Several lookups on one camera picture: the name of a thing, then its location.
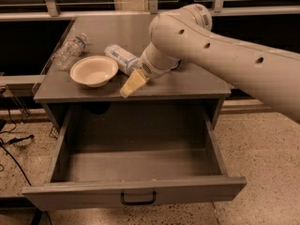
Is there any metal window railing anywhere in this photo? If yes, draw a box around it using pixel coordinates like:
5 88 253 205
0 0 300 22

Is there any blue label plastic bottle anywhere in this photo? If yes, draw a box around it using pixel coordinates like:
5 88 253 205
104 44 139 75

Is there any clear crumpled water bottle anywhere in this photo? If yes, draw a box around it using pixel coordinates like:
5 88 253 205
52 33 86 70

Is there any white paper bowl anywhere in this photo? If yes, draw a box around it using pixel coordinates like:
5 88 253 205
69 55 118 87

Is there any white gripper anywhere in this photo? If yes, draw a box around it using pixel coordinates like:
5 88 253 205
120 43 179 98

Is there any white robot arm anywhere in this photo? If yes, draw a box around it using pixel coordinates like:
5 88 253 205
120 4 300 123

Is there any blue soda can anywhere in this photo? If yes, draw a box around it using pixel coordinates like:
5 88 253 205
171 60 181 70

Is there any black floor cable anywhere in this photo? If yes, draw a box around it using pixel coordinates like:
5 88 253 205
0 103 36 187

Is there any black drawer handle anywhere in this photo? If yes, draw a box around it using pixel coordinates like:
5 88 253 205
120 191 157 206

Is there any grey metal cabinet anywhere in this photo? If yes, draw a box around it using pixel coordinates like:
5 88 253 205
34 14 231 128

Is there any open grey top drawer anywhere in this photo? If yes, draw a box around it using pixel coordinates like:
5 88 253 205
22 103 247 211

